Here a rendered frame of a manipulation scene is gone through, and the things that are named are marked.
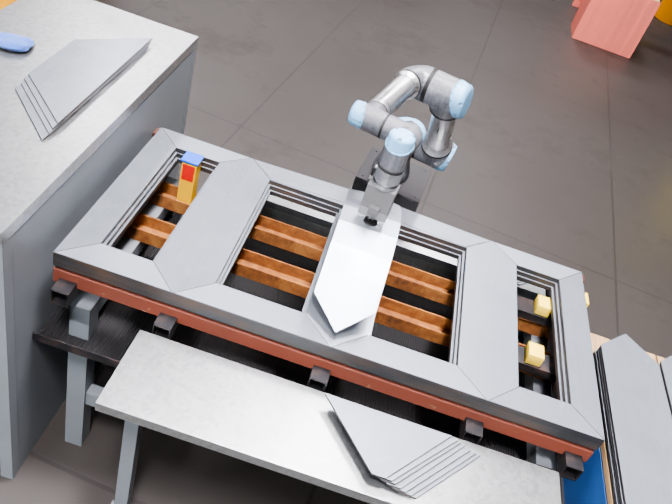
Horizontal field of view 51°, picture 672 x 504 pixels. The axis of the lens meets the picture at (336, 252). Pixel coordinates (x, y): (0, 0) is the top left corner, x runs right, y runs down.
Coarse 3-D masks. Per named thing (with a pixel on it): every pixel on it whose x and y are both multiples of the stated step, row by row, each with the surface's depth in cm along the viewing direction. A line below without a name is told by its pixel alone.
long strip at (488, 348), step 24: (480, 264) 233; (504, 264) 236; (480, 288) 223; (504, 288) 226; (480, 312) 214; (504, 312) 217; (480, 336) 205; (504, 336) 208; (480, 360) 198; (504, 360) 200; (480, 384) 191; (504, 384) 193
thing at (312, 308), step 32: (288, 192) 238; (128, 224) 207; (64, 256) 186; (128, 288) 188; (544, 288) 240; (224, 320) 188; (320, 320) 193; (320, 352) 188; (416, 384) 189; (512, 416) 189
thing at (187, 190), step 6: (198, 168) 233; (180, 174) 232; (198, 174) 236; (180, 180) 234; (180, 186) 235; (186, 186) 235; (192, 186) 234; (180, 192) 237; (186, 192) 236; (192, 192) 236; (180, 198) 238; (186, 198) 238; (192, 198) 239
